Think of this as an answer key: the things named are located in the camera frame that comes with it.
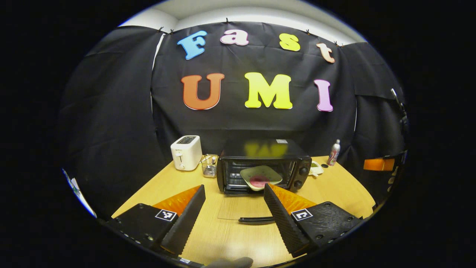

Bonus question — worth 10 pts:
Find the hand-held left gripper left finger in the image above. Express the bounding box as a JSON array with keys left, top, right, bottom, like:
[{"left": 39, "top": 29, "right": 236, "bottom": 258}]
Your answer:
[{"left": 106, "top": 184, "right": 206, "bottom": 256}]

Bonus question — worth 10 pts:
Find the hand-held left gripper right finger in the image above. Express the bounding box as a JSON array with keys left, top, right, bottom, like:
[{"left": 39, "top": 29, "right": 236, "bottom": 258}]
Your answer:
[{"left": 264, "top": 183, "right": 363, "bottom": 258}]

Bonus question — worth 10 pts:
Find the black electric oven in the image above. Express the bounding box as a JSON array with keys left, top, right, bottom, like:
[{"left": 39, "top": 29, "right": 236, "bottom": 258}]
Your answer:
[{"left": 216, "top": 139, "right": 312, "bottom": 226}]

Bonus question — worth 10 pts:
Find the black backdrop cloth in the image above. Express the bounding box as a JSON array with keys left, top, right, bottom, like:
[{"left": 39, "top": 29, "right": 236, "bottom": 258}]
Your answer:
[{"left": 58, "top": 21, "right": 409, "bottom": 220}]

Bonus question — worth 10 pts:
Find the wire mesh basket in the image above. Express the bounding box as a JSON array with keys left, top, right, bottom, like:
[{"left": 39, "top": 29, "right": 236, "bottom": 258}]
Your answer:
[{"left": 201, "top": 154, "right": 219, "bottom": 178}]

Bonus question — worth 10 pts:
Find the pink ham slice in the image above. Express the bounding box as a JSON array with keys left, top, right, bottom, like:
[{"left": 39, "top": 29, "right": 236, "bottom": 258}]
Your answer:
[{"left": 249, "top": 176, "right": 271, "bottom": 188}]

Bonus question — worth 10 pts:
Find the white toaster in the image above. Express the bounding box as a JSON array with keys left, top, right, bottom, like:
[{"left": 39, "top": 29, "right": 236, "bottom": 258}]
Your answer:
[{"left": 170, "top": 135, "right": 203, "bottom": 171}]

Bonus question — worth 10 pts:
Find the cherry print white plate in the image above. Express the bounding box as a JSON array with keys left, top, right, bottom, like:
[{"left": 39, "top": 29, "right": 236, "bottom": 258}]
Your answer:
[{"left": 240, "top": 165, "right": 283, "bottom": 191}]

